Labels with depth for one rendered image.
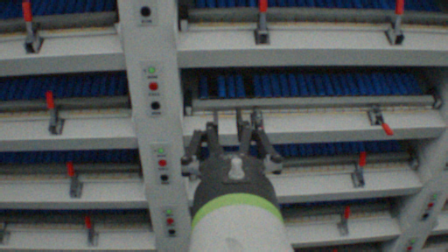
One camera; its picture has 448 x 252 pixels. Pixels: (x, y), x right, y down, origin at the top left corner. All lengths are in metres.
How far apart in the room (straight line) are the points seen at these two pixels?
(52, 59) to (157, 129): 0.25
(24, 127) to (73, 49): 0.24
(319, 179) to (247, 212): 0.64
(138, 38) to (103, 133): 0.23
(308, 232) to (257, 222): 0.77
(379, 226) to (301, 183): 0.32
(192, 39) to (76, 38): 0.23
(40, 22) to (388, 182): 0.88
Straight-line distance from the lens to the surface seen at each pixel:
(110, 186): 0.95
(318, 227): 1.09
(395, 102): 0.90
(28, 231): 1.18
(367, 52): 0.75
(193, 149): 0.50
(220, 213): 0.33
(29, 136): 0.87
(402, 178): 1.04
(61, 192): 0.98
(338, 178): 0.97
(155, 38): 0.68
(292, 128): 0.80
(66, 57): 0.73
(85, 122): 0.84
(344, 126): 0.83
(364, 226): 1.14
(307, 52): 0.72
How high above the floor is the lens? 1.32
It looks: 34 degrees down
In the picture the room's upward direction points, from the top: straight up
